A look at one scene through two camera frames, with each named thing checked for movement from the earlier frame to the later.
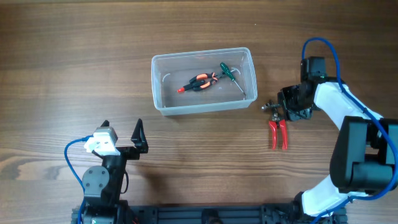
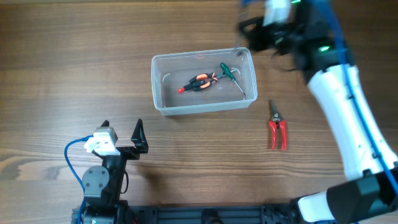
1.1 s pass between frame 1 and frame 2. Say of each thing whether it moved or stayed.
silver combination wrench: moved
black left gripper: stayed
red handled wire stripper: stayed
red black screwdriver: stayed
